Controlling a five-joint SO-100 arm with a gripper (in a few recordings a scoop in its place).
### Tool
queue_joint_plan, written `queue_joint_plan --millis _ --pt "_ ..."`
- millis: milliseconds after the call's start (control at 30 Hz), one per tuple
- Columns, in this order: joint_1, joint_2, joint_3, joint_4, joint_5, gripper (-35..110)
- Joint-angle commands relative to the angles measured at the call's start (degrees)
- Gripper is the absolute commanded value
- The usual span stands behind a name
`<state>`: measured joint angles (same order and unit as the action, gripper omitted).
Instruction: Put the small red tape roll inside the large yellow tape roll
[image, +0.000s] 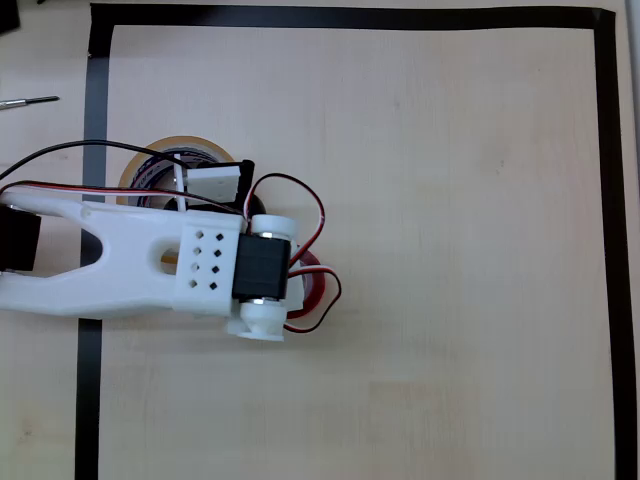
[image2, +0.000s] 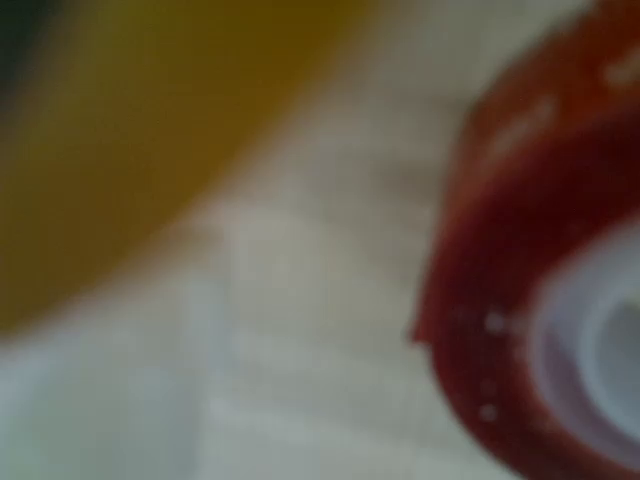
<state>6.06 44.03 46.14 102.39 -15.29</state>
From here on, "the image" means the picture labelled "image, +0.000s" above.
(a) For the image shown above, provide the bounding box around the thin black-tipped screwdriver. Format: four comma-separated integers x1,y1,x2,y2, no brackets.
0,95,61,110

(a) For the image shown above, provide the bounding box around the flat black object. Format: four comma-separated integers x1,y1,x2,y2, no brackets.
0,0,21,35

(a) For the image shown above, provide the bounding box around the large clear packing tape roll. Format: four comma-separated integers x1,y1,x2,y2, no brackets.
115,134,241,264

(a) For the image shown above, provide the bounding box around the red white black servo cable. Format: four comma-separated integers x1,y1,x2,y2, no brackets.
283,264,343,335
244,172,326,264

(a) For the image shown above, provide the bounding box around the small red tape roll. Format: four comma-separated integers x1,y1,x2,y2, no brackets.
289,248,327,321

